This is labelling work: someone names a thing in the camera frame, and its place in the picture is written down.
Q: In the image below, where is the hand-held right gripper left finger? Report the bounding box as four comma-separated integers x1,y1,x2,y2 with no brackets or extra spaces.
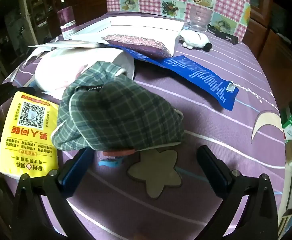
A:
11,147,96,240

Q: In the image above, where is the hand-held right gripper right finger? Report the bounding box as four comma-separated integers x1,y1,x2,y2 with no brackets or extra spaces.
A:
196,145,279,240

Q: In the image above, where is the small blue white sachet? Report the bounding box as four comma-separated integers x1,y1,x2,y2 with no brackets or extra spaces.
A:
98,157,124,167

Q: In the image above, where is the yellow tissue packet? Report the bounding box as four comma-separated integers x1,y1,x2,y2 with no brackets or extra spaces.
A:
0,91,60,179

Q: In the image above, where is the green plaid cloth pouch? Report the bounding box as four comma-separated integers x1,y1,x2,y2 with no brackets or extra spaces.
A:
50,60,186,152

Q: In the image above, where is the white toilet paper roll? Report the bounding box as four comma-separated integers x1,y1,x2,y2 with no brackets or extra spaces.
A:
34,47,136,95

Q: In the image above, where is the blue foil packet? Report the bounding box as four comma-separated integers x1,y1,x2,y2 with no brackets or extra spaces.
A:
116,44,239,111

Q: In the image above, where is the white plush toy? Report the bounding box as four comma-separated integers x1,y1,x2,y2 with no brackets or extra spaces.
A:
180,29,213,52

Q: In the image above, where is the pink bubble wrap pouch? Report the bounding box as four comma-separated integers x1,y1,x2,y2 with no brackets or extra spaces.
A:
101,34,173,57

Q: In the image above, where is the white cardboard box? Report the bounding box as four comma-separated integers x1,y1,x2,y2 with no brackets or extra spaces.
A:
71,16,185,55

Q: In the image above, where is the green white carton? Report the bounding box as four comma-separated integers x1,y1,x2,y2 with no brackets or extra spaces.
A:
282,114,292,140

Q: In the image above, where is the purple bottle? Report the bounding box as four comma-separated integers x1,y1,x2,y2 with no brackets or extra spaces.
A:
56,0,77,40

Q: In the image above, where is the black plastic holder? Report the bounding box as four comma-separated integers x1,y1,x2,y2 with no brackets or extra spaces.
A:
207,24,239,44

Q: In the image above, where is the clear glass jar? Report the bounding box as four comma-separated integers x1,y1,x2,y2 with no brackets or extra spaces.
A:
188,5,213,32

